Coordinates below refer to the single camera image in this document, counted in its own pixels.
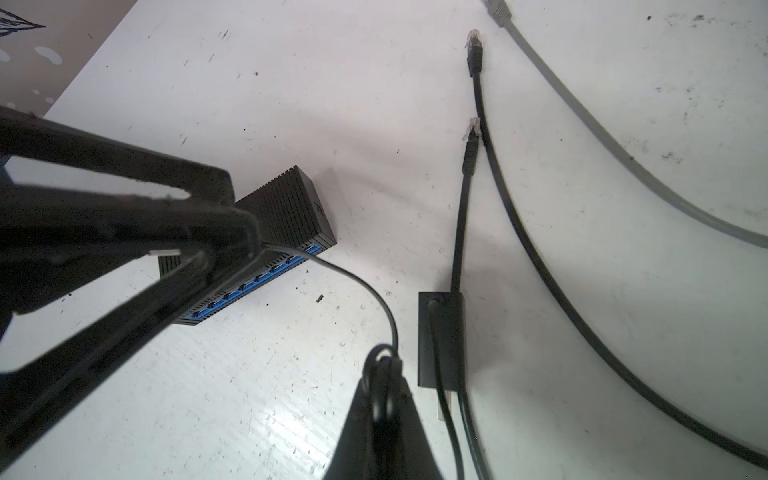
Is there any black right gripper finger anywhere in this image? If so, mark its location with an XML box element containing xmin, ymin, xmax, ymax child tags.
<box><xmin>324</xmin><ymin>355</ymin><xmax>442</xmax><ymax>479</ymax></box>

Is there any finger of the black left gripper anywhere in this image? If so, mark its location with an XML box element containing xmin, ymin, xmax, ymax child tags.
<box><xmin>1</xmin><ymin>186</ymin><xmax>263</xmax><ymax>467</ymax></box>
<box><xmin>1</xmin><ymin>106</ymin><xmax>235</xmax><ymax>205</ymax></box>

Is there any black power adapter with cable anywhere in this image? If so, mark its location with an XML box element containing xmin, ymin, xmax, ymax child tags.
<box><xmin>264</xmin><ymin>243</ymin><xmax>466</xmax><ymax>479</ymax></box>

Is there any black network switch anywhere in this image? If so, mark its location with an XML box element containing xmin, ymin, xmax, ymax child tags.
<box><xmin>175</xmin><ymin>166</ymin><xmax>337</xmax><ymax>325</ymax></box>

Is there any lower black ethernet cable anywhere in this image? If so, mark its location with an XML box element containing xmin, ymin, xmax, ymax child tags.
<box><xmin>449</xmin><ymin>116</ymin><xmax>494</xmax><ymax>480</ymax></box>

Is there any black ethernet cable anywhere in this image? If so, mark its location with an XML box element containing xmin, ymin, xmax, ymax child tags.
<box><xmin>464</xmin><ymin>28</ymin><xmax>768</xmax><ymax>472</ymax></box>
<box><xmin>449</xmin><ymin>116</ymin><xmax>494</xmax><ymax>480</ymax></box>

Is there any upper black ethernet cable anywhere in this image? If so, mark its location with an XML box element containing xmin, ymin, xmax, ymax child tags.
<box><xmin>464</xmin><ymin>28</ymin><xmax>768</xmax><ymax>472</ymax></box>

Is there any grey ethernet cable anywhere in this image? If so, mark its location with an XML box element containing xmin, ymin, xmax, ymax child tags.
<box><xmin>481</xmin><ymin>0</ymin><xmax>768</xmax><ymax>251</ymax></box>

